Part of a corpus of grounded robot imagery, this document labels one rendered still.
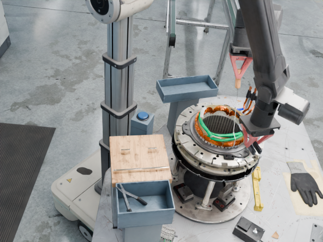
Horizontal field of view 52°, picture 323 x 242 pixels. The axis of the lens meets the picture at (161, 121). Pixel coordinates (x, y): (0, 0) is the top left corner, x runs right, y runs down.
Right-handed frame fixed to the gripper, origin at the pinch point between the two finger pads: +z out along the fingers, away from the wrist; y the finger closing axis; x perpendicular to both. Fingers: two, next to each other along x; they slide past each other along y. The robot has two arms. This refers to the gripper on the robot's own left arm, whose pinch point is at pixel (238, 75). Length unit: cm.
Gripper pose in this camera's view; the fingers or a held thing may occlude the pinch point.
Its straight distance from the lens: 107.8
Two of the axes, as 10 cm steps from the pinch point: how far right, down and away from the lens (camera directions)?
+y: 0.9, -3.6, 9.3
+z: -0.4, 9.3, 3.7
